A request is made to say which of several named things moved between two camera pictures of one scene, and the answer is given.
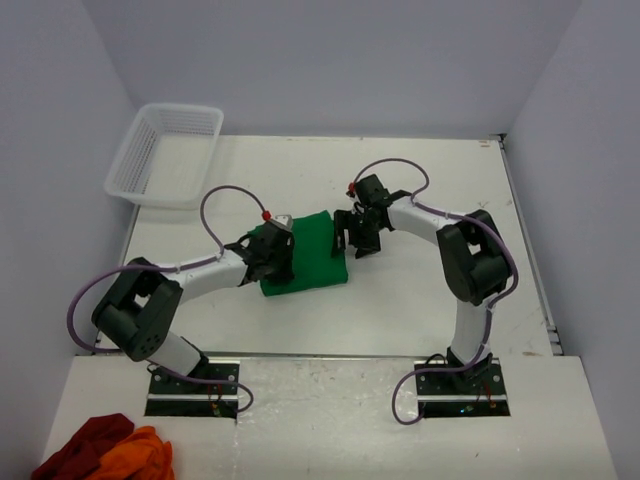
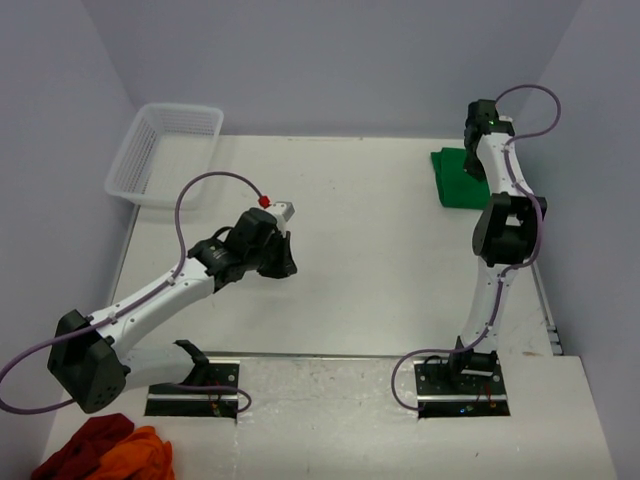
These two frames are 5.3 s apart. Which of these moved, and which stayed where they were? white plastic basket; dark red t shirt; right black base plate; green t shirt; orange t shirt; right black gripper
Moved: right black gripper; green t shirt
Stayed: orange t shirt; white plastic basket; right black base plate; dark red t shirt
